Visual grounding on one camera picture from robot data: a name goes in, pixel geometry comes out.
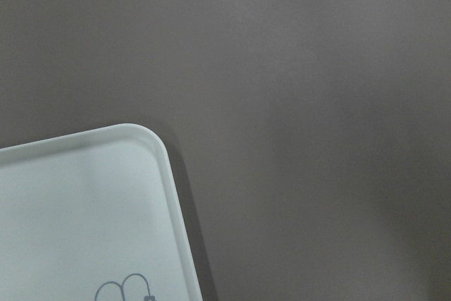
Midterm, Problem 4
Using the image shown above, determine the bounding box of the cream rabbit tray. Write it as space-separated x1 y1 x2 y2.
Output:
1 123 202 300

